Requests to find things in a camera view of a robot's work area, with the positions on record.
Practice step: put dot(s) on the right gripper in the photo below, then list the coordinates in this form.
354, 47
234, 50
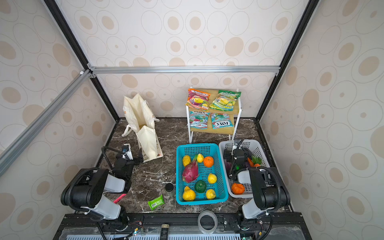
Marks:
233, 167

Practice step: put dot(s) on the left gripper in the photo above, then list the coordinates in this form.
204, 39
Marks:
137, 159

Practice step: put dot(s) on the green bell pepper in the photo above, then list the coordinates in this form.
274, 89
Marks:
200, 186

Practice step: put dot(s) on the pink dragon fruit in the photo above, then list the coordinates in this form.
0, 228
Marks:
191, 171

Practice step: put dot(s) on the cream canvas grocery bag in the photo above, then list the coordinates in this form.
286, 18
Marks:
141, 121

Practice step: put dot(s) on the large yellow pear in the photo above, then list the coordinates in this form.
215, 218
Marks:
188, 194

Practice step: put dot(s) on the red candy bag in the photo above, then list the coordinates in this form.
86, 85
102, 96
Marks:
198, 100

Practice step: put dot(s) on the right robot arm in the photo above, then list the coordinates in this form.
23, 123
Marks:
255, 208

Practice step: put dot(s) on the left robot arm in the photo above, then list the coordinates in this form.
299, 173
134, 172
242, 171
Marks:
85, 192

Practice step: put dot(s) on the teal Fox's candy bag right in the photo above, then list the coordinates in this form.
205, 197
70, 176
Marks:
220, 121

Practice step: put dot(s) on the teal candy bag left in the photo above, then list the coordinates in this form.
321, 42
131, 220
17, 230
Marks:
198, 120

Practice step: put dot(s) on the green spring tea candy bag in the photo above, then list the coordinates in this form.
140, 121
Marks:
225, 100

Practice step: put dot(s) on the orange carrot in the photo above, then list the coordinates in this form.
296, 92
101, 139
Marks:
254, 161

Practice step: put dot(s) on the white plastic basket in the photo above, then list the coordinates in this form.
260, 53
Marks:
257, 185

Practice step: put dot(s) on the pink marker pen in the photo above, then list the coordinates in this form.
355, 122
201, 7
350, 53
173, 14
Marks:
119, 198

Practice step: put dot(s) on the orange tangerine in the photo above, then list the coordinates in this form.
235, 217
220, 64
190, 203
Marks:
208, 162

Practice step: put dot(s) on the yellow lemon middle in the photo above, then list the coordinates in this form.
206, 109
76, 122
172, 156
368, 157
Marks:
212, 179

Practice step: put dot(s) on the yellow lemon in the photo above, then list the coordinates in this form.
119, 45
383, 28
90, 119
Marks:
212, 179
210, 194

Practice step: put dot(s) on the small yellow fruit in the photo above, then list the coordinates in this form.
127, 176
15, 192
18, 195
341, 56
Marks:
199, 158

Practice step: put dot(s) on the teal plastic basket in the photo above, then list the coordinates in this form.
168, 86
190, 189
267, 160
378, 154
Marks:
217, 169

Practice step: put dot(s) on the yellow lemon front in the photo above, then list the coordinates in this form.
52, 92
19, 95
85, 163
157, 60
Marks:
210, 194

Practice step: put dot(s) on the green wipes packet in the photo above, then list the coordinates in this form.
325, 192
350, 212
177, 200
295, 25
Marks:
157, 202

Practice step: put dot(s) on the dark small jar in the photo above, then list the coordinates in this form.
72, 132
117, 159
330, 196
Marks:
170, 189

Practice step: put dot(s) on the yellow starfruit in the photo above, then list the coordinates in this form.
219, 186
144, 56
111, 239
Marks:
186, 160

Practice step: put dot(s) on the white wooden two-tier shelf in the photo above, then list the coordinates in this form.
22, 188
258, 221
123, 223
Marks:
213, 111

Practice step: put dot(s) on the clear tape roll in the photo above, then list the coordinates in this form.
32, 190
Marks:
207, 222

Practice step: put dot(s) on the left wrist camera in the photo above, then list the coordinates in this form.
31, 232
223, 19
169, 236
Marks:
127, 152

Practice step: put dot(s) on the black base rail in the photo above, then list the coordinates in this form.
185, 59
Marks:
277, 226

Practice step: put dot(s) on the aluminium frame bar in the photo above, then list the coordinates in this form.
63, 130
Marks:
25, 138

